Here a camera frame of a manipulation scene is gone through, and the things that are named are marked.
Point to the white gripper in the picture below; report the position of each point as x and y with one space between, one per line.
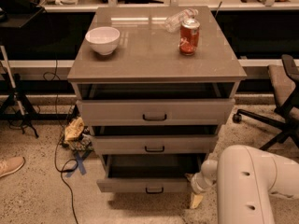
195 183

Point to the grey bottom drawer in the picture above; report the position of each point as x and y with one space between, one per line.
151 174

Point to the grey drawer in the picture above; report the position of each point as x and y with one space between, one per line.
154 144
151 174
155 112

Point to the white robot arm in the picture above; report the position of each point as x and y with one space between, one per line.
245 178

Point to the grey top drawer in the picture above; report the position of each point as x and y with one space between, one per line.
155 112

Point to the grey middle drawer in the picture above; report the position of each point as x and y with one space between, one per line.
154 144

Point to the grey drawer cabinet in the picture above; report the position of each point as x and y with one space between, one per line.
147 65

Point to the blue tape cross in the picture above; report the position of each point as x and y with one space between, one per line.
80 157

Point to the yellow chip bag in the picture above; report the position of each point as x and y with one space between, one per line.
74 129

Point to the black office chair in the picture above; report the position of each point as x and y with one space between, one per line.
285 82

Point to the red soda can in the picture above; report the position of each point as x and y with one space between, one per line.
189 36

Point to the clear plastic bottle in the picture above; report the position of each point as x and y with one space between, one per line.
173 22

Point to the white ceramic bowl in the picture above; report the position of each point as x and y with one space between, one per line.
103 40

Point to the tan shoe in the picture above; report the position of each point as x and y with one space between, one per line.
12 165

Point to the black tripod stand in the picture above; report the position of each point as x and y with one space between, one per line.
16 106

